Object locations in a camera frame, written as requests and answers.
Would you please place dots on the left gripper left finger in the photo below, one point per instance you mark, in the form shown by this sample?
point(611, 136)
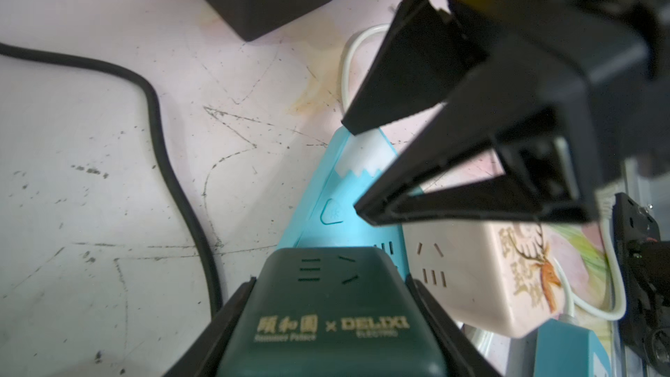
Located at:
point(202, 359)

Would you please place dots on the dark green cube adapter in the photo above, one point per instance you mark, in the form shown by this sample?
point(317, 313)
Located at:
point(331, 312)

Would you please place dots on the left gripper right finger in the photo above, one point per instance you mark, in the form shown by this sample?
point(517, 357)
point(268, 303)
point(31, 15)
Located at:
point(461, 356)

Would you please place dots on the blue white power strip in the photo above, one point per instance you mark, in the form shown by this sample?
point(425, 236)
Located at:
point(564, 349)

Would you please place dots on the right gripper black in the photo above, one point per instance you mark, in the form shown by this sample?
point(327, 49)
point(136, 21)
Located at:
point(619, 49)

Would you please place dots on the pink deer cube adapter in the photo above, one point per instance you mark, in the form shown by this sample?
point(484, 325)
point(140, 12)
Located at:
point(497, 276)

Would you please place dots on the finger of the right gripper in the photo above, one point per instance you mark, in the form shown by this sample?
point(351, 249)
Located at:
point(512, 142)

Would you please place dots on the light blue triangular socket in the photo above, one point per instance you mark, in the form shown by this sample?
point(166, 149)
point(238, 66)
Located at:
point(326, 217)

